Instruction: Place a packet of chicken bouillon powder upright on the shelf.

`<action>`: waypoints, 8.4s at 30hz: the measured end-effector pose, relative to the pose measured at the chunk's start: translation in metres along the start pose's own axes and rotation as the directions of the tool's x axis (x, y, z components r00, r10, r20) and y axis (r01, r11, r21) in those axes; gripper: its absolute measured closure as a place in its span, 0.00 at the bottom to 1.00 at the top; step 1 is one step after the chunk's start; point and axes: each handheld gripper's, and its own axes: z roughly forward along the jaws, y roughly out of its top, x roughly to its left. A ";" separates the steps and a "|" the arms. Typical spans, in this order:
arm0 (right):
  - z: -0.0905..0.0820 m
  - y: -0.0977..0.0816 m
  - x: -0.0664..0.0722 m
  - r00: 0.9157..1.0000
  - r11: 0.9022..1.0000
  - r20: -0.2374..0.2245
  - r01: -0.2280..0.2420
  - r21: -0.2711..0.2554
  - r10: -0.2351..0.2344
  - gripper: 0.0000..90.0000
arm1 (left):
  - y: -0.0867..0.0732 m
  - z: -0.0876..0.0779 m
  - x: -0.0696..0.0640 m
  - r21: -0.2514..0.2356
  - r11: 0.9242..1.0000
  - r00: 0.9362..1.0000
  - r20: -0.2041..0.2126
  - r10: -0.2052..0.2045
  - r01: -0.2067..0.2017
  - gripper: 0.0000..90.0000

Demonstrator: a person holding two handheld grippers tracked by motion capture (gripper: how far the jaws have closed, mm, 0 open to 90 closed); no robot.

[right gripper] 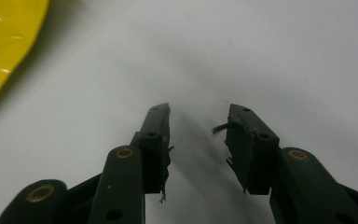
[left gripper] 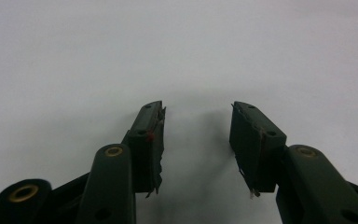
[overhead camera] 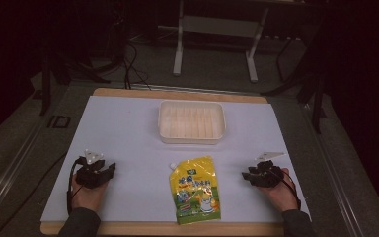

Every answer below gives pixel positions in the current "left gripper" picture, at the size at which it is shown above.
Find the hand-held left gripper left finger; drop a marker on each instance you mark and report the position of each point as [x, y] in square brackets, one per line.
[143, 149]

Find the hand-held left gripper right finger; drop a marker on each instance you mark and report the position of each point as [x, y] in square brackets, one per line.
[258, 146]

